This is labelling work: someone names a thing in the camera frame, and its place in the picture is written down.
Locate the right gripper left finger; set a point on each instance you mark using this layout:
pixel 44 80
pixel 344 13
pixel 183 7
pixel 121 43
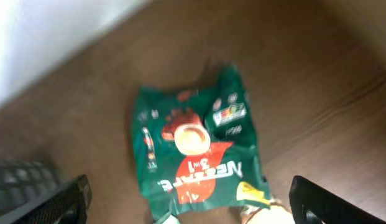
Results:
pixel 68 204

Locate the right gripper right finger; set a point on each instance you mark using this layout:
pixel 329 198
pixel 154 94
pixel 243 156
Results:
pixel 311 203

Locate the green Nescafe coffee bag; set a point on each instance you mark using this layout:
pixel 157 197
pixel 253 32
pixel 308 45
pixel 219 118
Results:
pixel 197 149

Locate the beige brown snack bag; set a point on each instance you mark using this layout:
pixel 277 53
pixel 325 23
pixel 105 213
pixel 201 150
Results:
pixel 277 213

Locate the light teal tissue pack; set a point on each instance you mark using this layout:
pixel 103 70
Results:
pixel 168 218

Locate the grey plastic shopping basket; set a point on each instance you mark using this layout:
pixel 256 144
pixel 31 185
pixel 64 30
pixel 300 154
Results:
pixel 24 181

